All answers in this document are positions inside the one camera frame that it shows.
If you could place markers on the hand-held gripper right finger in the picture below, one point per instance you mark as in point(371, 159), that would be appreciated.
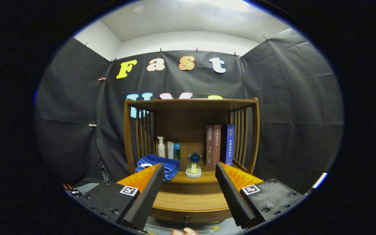
point(232, 195)

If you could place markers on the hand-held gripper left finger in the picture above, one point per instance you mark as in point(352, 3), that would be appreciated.
point(147, 195)

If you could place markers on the pale green holder grey base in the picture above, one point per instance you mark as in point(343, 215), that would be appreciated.
point(193, 169)

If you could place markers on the wooden countertop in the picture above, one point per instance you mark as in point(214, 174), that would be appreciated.
point(207, 178)

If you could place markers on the brown wooden cabinet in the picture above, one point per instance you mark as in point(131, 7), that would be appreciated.
point(188, 124)

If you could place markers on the blue folded towel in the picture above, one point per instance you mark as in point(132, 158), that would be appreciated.
point(171, 166)

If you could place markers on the white pump bottle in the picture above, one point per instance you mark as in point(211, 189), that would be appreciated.
point(161, 150)

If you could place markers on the green white tube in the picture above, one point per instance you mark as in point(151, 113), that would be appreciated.
point(170, 151)

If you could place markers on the teal capped bottle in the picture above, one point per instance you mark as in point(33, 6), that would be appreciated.
point(177, 153)

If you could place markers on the thick blue book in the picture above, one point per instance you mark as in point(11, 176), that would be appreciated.
point(229, 143)

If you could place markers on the dark blue lidded teacup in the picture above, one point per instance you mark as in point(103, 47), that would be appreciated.
point(195, 157)

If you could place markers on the dark brown book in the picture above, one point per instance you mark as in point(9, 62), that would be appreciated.
point(209, 147)

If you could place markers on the reddish brown book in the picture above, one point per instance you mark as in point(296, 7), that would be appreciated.
point(217, 143)

